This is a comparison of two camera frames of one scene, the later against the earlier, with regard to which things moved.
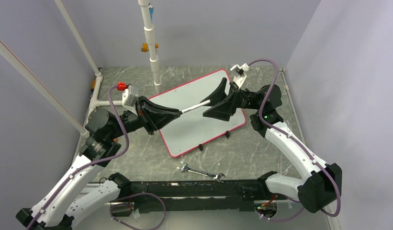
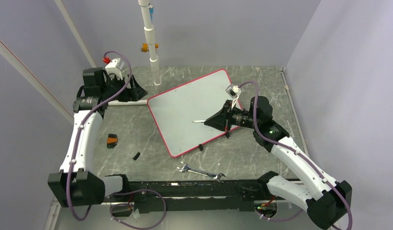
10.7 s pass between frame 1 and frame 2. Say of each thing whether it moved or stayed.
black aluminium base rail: stayed
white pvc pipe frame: stayed
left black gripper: moved
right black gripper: moved
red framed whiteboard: stayed
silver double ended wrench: stayed
